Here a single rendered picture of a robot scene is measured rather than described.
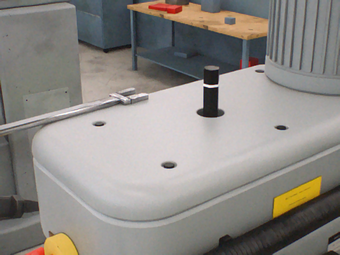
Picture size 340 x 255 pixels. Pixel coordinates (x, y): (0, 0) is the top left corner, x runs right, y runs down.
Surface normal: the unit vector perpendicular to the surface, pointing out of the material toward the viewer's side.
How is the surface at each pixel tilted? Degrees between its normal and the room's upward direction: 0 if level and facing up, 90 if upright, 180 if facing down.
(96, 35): 90
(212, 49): 90
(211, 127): 0
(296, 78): 90
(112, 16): 90
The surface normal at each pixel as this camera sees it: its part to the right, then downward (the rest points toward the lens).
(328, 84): -0.27, 0.38
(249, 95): -0.01, -0.92
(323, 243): 0.62, 0.31
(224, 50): -0.79, 0.25
